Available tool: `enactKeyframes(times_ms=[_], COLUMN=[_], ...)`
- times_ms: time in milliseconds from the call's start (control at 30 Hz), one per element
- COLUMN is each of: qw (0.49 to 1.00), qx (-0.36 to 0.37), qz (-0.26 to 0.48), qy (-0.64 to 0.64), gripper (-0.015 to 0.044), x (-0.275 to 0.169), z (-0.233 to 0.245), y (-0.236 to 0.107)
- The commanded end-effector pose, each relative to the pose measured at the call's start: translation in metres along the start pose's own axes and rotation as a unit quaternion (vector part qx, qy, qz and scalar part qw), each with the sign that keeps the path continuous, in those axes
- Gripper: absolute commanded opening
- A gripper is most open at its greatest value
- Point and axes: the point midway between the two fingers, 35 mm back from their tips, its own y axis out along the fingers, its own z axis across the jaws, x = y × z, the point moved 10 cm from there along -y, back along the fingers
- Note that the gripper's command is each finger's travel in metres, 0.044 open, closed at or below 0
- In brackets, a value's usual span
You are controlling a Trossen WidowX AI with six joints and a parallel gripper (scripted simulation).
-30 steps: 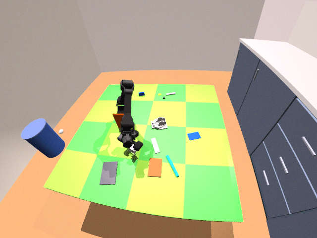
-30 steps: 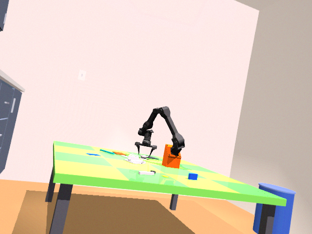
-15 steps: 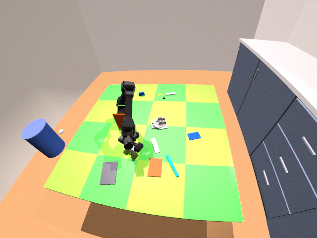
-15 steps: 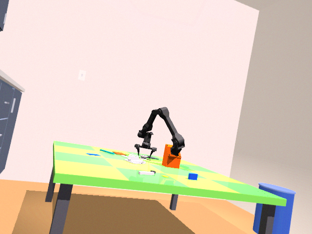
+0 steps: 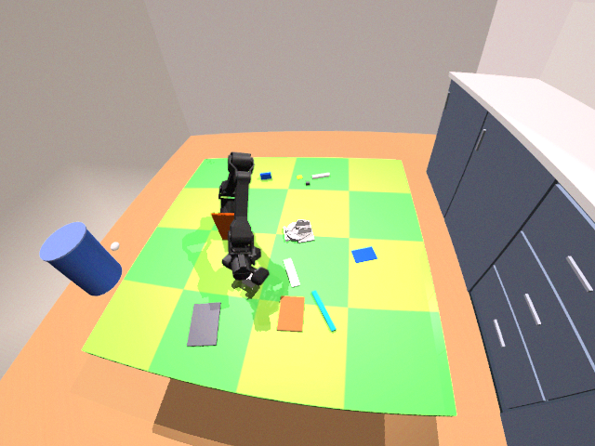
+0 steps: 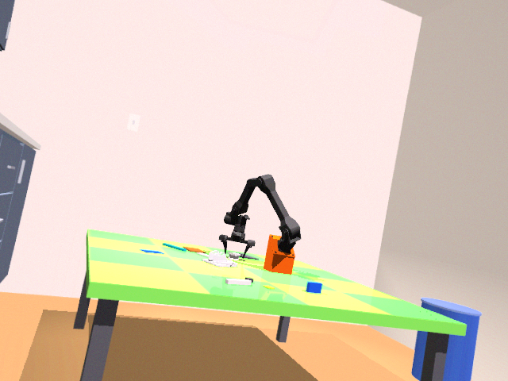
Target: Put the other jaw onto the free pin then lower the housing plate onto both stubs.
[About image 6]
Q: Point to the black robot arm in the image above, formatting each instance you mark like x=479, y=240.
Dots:
x=289, y=227

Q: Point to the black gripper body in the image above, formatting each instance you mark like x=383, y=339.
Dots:
x=238, y=229

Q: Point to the small blue block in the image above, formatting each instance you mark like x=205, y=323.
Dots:
x=313, y=287

